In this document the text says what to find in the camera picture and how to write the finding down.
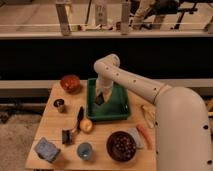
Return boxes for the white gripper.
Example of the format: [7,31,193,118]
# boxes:
[95,80,113,101]

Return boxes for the dark brown eraser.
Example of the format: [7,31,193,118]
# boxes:
[95,93,105,105]

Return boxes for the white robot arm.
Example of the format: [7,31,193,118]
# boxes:
[94,54,213,171]

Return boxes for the small metal cup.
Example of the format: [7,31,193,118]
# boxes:
[53,99,65,113]

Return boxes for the blue plastic cup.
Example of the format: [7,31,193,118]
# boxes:
[77,142,93,161]

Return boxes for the green plastic tray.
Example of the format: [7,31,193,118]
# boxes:
[86,78,131,121]

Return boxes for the orange-red bowl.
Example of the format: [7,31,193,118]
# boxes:
[60,75,80,93]

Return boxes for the grey cloth piece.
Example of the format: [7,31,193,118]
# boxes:
[127,127,144,149]

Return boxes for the dark brown bowl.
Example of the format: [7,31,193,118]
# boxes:
[106,131,136,162]

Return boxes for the orange carrot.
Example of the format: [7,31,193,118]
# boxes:
[136,124,153,150]

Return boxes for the person in background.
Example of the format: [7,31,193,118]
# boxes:
[132,0,179,30]

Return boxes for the blue sponge block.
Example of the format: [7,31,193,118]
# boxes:
[34,137,61,163]

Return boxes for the black handled brush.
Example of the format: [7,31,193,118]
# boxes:
[62,107,84,145]

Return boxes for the wooden post right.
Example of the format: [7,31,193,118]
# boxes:
[120,0,131,35]

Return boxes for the wooden post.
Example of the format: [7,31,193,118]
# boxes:
[120,0,131,35]
[55,0,71,36]

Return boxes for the wooden post left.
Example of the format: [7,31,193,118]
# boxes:
[55,0,71,36]

